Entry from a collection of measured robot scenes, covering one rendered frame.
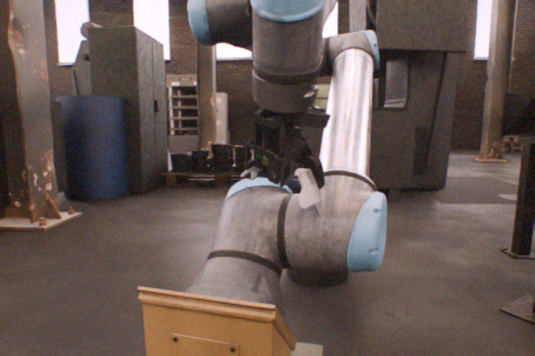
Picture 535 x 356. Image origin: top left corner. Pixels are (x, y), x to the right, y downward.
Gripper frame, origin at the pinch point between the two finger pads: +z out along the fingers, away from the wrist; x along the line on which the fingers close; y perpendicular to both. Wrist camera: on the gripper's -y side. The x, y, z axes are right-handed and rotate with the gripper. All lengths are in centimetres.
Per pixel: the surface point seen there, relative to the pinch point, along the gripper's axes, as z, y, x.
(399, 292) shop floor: 72, -47, 22
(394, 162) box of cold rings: 133, -207, -30
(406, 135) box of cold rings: 115, -221, -31
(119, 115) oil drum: 117, -100, -242
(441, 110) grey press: 120, -294, -22
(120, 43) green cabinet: 69, -133, -269
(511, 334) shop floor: 56, -42, 56
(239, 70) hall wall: 391, -702, -638
